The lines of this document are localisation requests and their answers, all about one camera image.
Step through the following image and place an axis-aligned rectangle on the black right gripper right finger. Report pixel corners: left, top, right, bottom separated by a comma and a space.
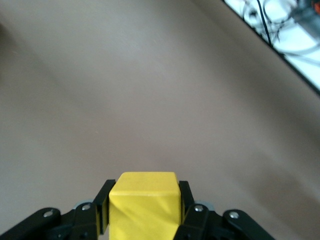
174, 180, 275, 240

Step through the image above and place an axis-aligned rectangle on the grey cable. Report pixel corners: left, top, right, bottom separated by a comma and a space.
239, 0, 320, 60

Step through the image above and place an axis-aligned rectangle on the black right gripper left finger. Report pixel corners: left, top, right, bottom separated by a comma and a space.
0, 179, 116, 240

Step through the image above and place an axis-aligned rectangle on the yellow wooden block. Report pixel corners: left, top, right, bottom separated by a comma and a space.
107, 171, 182, 240

